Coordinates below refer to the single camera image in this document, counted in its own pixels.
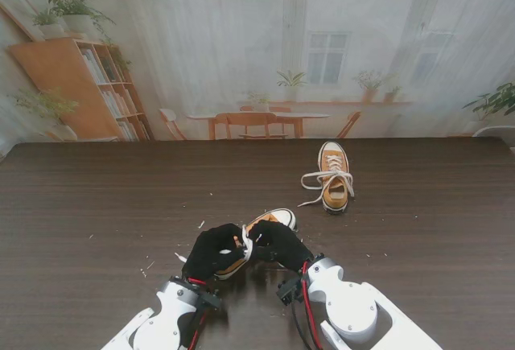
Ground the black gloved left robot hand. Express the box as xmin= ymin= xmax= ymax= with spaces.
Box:
xmin=181 ymin=223 xmax=249 ymax=282

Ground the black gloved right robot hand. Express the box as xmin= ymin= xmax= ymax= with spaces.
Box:
xmin=247 ymin=220 xmax=315 ymax=274

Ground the yellow canvas sneaker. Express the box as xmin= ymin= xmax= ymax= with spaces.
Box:
xmin=316 ymin=141 xmax=351 ymax=216
xmin=212 ymin=208 xmax=298 ymax=281

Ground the printed room scene backdrop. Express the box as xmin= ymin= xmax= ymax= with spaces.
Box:
xmin=0 ymin=0 xmax=515 ymax=142

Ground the red cable on right arm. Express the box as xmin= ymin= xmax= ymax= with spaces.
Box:
xmin=301 ymin=261 xmax=323 ymax=350

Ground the red cable on arm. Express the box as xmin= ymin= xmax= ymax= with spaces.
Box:
xmin=301 ymin=261 xmax=323 ymax=350
xmin=187 ymin=279 xmax=208 ymax=350

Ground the red cable on left arm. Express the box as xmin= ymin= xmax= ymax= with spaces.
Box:
xmin=187 ymin=279 xmax=208 ymax=350

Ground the black cable on table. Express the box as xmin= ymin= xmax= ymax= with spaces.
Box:
xmin=290 ymin=303 xmax=317 ymax=350

